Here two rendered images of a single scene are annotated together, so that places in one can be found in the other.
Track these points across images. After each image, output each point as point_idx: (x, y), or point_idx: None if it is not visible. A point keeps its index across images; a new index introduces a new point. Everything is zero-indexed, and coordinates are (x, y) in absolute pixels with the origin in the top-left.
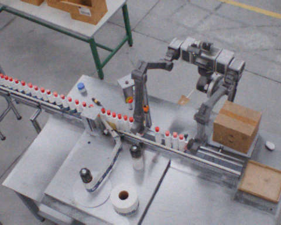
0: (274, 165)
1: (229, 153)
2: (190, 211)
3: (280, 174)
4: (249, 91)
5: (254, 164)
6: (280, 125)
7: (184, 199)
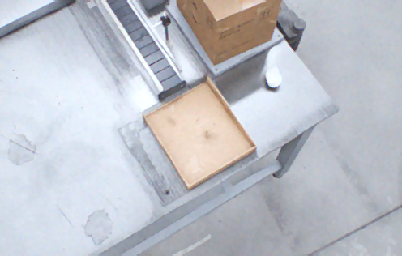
0: (250, 118)
1: (188, 45)
2: (28, 101)
3: (244, 142)
4: (369, 0)
5: (213, 91)
6: (374, 81)
7: (38, 74)
